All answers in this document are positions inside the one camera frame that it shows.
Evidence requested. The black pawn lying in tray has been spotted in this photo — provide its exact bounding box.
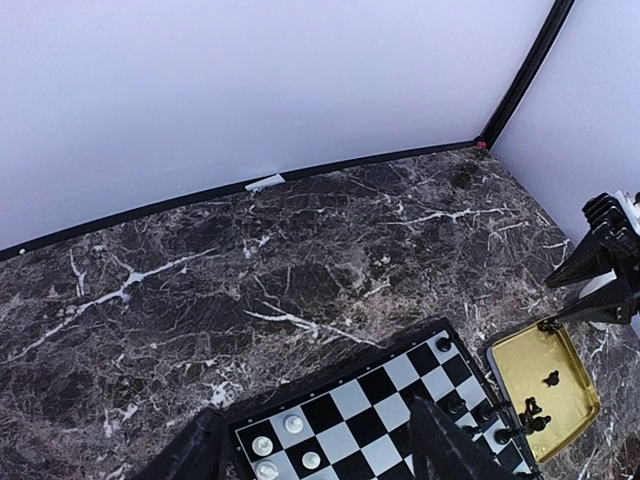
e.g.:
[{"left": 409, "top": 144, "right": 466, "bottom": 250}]
[{"left": 519, "top": 413, "right": 552, "bottom": 435}]

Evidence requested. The right black frame post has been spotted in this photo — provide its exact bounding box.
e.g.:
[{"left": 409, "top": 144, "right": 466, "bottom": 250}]
[{"left": 476, "top": 0, "right": 575, "bottom": 150}]

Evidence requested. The black white chess board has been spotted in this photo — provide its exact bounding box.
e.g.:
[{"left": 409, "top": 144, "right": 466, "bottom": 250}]
[{"left": 229, "top": 319, "right": 540, "bottom": 479}]

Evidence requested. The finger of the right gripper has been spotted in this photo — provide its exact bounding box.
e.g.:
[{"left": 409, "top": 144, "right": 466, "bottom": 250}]
[
  {"left": 557, "top": 279, "right": 639, "bottom": 325},
  {"left": 545, "top": 193, "right": 633, "bottom": 288}
]

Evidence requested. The gold metal tray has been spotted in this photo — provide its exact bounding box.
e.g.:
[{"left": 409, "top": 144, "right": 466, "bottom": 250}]
[{"left": 486, "top": 323, "right": 601, "bottom": 463}]

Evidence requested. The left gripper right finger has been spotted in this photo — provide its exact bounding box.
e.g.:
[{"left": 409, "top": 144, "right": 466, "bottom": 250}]
[{"left": 409, "top": 397, "right": 510, "bottom": 479}]

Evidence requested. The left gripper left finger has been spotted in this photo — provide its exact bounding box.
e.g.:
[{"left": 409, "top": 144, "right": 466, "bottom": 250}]
[{"left": 144, "top": 408, "right": 225, "bottom": 479}]

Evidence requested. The black knight lying in tray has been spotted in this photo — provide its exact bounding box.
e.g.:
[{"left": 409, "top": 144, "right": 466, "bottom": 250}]
[{"left": 518, "top": 397, "right": 542, "bottom": 425}]

